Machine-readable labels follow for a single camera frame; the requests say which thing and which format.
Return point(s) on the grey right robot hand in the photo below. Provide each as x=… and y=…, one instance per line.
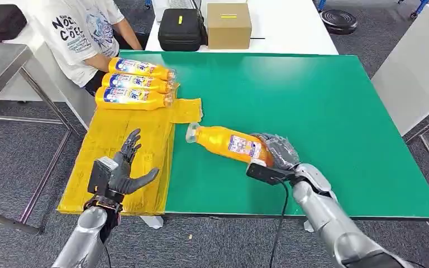
x=283, y=153

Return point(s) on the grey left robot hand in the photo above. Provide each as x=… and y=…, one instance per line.
x=124, y=177

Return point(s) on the orange drink bottle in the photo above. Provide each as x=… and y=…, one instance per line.
x=136, y=67
x=129, y=99
x=135, y=82
x=214, y=142

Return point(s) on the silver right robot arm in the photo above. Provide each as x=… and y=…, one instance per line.
x=329, y=222

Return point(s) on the yellow plastic sheet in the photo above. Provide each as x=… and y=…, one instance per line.
x=107, y=133

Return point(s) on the white table foot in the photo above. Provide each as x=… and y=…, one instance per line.
x=151, y=222
x=309, y=226

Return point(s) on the green table mat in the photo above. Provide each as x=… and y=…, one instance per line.
x=310, y=92

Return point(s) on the black pen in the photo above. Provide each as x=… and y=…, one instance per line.
x=257, y=37

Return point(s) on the brown cardboard box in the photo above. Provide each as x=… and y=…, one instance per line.
x=228, y=31

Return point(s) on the round black base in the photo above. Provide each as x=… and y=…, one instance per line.
x=338, y=20

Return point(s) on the person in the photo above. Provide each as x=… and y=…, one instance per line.
x=77, y=33

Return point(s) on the black zip case yellow tag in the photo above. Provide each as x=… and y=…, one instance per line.
x=181, y=31

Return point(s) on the white side table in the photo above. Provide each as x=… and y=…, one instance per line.
x=414, y=66

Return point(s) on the grey laptop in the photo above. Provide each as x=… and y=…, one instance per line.
x=177, y=3

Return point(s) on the black flat case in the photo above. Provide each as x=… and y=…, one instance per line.
x=0, y=22

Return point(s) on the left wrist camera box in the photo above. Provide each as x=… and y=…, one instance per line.
x=98, y=177

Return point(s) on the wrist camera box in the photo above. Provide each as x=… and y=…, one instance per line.
x=266, y=174
x=98, y=177

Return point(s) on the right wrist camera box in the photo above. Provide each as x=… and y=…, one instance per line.
x=266, y=174

